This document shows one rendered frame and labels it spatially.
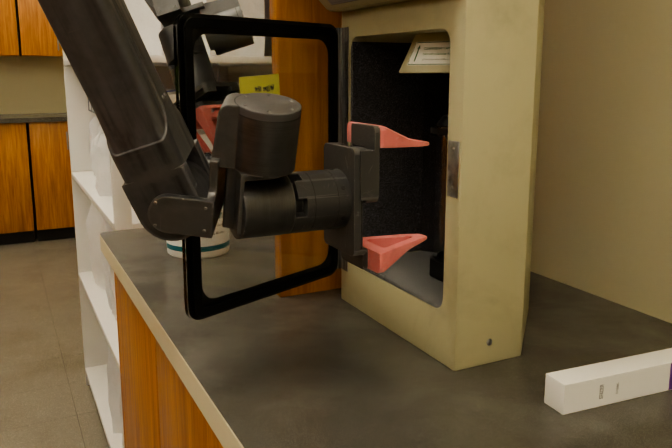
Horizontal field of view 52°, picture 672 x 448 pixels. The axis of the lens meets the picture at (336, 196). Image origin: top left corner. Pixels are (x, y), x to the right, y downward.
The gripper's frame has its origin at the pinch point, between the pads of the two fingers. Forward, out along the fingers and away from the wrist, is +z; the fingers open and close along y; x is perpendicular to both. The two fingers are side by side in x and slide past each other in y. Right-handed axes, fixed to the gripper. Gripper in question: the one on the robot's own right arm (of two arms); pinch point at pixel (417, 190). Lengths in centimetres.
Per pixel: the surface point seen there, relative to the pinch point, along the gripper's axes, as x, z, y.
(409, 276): 25.4, 15.8, -18.2
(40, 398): 229, -29, -120
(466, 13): 8.8, 12.1, 18.7
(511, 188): 8.8, 20.0, -2.6
